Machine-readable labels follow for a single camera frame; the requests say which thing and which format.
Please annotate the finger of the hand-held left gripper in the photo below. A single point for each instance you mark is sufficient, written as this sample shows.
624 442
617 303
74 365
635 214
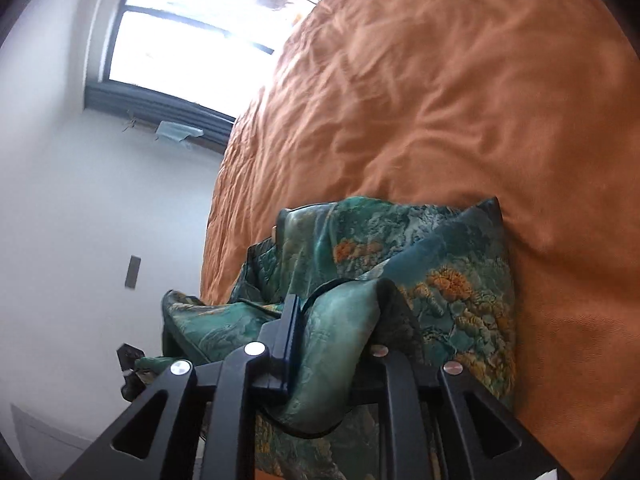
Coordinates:
131 360

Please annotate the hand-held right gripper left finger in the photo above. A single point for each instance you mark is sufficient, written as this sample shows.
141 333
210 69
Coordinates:
291 340

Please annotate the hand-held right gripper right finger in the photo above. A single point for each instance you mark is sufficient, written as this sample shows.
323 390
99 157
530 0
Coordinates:
400 390

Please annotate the green patterned jacket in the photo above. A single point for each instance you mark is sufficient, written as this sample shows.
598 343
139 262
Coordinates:
450 280

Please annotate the light blue hanging cloth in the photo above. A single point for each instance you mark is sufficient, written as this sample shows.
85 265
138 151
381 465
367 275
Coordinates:
175 131

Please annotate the bed with orange bedspread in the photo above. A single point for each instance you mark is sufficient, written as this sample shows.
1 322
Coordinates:
425 85

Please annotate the large window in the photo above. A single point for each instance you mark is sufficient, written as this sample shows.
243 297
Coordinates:
200 40

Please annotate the dark wall switch panel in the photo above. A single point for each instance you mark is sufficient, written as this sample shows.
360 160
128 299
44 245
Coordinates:
133 272

